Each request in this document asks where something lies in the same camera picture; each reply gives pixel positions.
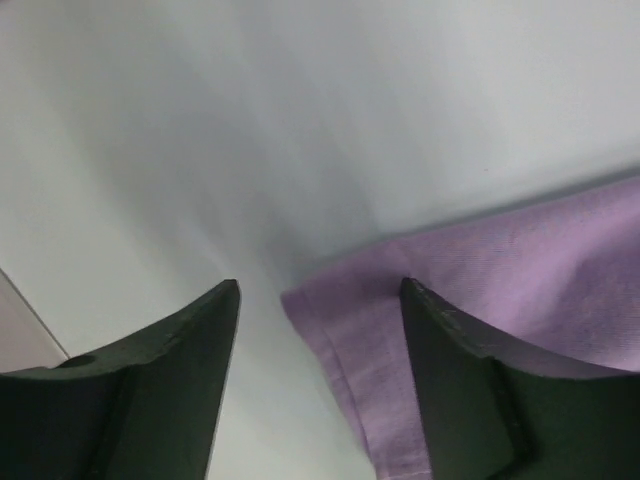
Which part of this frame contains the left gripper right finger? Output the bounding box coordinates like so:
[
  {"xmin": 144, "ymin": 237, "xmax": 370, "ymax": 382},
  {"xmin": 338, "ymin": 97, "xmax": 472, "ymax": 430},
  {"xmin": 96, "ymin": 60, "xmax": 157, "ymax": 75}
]
[{"xmin": 400, "ymin": 278, "xmax": 639, "ymax": 479}]

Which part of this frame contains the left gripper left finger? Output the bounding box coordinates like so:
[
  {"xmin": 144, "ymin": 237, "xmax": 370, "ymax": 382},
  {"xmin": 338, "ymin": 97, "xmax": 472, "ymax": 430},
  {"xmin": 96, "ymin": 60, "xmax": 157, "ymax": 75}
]
[{"xmin": 1, "ymin": 280, "xmax": 240, "ymax": 480}]

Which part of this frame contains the purple t shirt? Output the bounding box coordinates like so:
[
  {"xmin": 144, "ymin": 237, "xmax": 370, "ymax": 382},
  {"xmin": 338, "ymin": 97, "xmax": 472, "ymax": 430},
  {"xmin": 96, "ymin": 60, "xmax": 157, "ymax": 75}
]
[{"xmin": 281, "ymin": 177, "xmax": 639, "ymax": 479}]

